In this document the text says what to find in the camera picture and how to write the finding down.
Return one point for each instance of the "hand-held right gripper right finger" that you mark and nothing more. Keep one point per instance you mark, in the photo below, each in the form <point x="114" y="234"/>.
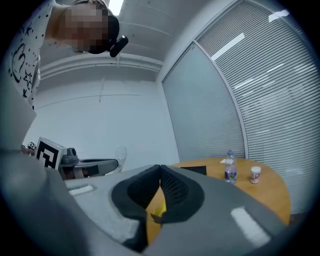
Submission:
<point x="212" y="225"/>

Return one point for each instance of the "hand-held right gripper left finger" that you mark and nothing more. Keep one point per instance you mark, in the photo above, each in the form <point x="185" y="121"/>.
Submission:
<point x="100" y="195"/>

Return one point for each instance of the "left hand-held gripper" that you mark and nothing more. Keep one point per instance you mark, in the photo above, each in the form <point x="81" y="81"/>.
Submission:
<point x="48" y="155"/>

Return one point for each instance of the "small white packet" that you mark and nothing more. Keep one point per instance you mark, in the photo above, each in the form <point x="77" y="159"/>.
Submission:
<point x="121" y="155"/>

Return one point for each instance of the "clear plastic water bottle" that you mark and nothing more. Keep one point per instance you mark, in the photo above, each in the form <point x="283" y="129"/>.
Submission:
<point x="230" y="170"/>

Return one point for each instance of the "white paper sheet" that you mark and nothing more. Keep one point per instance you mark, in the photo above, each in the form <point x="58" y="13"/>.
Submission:
<point x="223" y="161"/>

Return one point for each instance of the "small white jar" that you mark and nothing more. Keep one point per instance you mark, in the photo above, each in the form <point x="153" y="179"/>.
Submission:
<point x="255" y="175"/>

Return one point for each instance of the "white dotted shirt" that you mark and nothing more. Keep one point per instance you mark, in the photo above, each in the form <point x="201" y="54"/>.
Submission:
<point x="22" y="55"/>

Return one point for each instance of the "person's head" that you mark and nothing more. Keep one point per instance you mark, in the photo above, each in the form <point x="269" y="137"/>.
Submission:
<point x="87" y="27"/>

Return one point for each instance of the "round wooden table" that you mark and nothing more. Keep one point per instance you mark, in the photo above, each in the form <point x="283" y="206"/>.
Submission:
<point x="275" y="100"/>

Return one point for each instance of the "ceiling light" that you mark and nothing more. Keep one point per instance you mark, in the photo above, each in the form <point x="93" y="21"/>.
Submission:
<point x="116" y="7"/>

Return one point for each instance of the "black head-worn camera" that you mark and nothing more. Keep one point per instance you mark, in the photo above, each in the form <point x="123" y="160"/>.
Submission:
<point x="118" y="46"/>

